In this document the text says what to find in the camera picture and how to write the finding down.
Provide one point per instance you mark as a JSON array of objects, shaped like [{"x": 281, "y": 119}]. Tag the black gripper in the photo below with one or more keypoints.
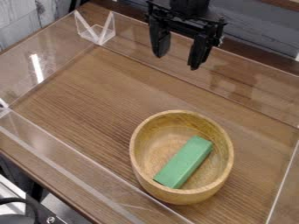
[{"x": 187, "y": 17}]

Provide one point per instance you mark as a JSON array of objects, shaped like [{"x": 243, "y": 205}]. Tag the brown wooden bowl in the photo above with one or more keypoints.
[{"x": 157, "y": 140}]

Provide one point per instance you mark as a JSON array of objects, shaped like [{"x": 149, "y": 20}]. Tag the green rectangular block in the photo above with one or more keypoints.
[{"x": 183, "y": 163}]

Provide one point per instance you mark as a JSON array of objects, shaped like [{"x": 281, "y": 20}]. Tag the clear acrylic corner bracket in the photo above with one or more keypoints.
[{"x": 99, "y": 34}]

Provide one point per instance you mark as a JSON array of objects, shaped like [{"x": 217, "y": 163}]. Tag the clear acrylic tray wall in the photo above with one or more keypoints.
[{"x": 74, "y": 98}]

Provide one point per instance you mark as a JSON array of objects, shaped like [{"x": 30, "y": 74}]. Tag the black metal mount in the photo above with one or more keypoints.
[{"x": 55, "y": 212}]

